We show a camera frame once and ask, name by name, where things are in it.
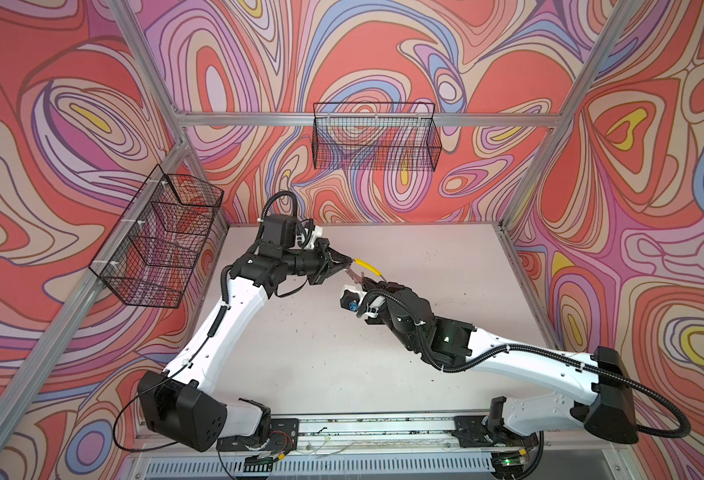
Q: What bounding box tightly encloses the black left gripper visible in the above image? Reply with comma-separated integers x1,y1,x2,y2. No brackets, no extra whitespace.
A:
282,239,355,287

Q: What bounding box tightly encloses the grey keyring with yellow grip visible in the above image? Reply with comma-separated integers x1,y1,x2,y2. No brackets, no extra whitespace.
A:
345,258,385,287

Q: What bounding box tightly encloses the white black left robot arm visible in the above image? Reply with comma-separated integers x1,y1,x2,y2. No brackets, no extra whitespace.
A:
137,215,355,452

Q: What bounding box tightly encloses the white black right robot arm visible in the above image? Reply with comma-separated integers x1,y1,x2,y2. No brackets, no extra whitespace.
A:
357,282,640,444

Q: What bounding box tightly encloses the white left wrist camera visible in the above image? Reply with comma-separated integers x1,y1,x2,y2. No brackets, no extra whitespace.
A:
298,223,323,250

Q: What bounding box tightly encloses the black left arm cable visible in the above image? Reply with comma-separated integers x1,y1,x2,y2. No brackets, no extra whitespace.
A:
260,190,300,223

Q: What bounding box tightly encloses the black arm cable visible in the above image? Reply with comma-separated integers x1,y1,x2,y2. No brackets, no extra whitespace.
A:
260,190,300,223
366,281,693,480

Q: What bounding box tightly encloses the black wire basket back wall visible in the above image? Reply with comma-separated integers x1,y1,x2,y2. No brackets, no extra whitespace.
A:
311,101,443,172

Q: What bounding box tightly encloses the black wire basket wall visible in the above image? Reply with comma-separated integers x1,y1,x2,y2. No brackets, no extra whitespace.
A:
311,101,443,172
89,173,224,309

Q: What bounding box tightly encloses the black wire basket left wall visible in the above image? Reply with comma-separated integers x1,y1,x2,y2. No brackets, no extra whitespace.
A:
89,173,224,309

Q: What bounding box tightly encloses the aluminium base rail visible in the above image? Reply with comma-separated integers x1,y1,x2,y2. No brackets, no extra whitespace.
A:
128,410,617,478

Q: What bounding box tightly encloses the aluminium frame extrusion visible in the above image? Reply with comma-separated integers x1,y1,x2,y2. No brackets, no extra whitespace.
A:
0,0,647,457

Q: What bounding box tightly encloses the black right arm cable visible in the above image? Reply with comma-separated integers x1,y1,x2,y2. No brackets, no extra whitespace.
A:
366,281,693,480

